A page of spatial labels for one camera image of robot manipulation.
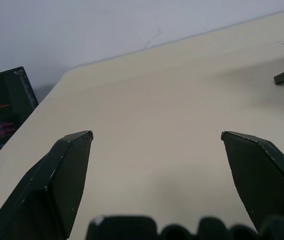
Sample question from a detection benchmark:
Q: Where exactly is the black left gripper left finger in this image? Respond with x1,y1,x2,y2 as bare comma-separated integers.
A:
0,130,95,240

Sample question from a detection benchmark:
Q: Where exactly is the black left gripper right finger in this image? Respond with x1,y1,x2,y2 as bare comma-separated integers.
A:
220,130,284,235

